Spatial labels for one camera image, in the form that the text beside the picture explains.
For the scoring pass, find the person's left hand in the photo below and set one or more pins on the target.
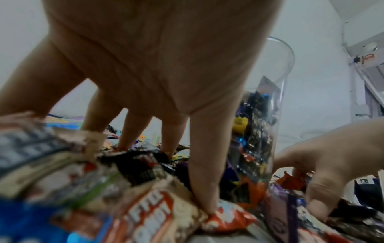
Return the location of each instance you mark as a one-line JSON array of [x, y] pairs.
[[162, 52]]

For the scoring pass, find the person's right hand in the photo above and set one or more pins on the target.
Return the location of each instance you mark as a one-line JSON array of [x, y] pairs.
[[342, 152]]

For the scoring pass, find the tall transparent plastic jar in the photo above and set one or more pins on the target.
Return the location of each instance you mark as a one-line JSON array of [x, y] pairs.
[[261, 137]]

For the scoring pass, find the pile of colourful candies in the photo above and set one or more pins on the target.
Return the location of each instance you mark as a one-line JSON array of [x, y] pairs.
[[90, 190]]

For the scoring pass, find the white metal frame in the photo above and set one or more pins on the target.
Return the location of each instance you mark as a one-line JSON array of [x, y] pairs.
[[366, 42]]

